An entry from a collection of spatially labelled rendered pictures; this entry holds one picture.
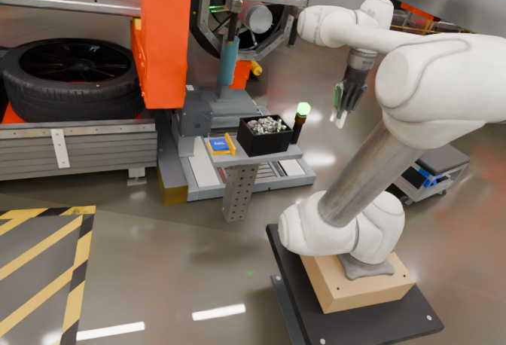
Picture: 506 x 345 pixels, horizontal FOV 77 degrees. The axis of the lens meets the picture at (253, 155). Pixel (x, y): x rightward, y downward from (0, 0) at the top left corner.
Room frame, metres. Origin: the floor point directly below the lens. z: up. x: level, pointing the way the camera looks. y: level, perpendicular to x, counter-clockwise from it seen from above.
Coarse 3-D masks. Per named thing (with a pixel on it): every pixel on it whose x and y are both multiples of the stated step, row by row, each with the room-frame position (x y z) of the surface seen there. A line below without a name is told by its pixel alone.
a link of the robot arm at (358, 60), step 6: (354, 54) 1.06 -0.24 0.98; (360, 54) 1.05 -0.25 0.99; (366, 54) 1.05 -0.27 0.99; (372, 54) 1.05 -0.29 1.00; (348, 60) 1.08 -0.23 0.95; (354, 60) 1.06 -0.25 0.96; (360, 60) 1.05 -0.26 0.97; (366, 60) 1.05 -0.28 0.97; (372, 60) 1.06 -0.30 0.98; (354, 66) 1.05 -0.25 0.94; (360, 66) 1.05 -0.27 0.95; (366, 66) 1.05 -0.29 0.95; (372, 66) 1.07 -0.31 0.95
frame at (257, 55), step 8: (200, 0) 1.72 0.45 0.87; (208, 0) 1.70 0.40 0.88; (200, 8) 1.69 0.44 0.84; (208, 8) 1.70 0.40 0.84; (200, 16) 1.68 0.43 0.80; (208, 16) 1.70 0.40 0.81; (288, 16) 1.93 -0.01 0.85; (200, 24) 1.68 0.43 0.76; (288, 24) 1.94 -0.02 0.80; (208, 32) 1.72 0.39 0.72; (280, 32) 1.95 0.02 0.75; (288, 32) 1.94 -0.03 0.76; (216, 40) 1.73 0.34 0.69; (280, 40) 1.92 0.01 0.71; (216, 48) 1.73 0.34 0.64; (264, 48) 1.88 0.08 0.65; (272, 48) 1.90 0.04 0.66; (240, 56) 1.81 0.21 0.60; (248, 56) 1.83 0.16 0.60; (256, 56) 1.86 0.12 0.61
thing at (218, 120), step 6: (258, 108) 2.03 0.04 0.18; (216, 114) 1.84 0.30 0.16; (222, 114) 1.86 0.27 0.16; (228, 114) 1.88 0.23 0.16; (234, 114) 1.90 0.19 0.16; (240, 114) 1.92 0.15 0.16; (246, 114) 1.95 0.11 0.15; (252, 114) 1.97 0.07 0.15; (258, 114) 1.99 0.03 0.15; (216, 120) 1.78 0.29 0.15; (222, 120) 1.81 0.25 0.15; (228, 120) 1.83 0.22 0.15; (234, 120) 1.85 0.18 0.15; (216, 126) 1.79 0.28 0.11; (222, 126) 1.81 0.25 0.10; (228, 126) 1.83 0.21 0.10; (234, 126) 1.85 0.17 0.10
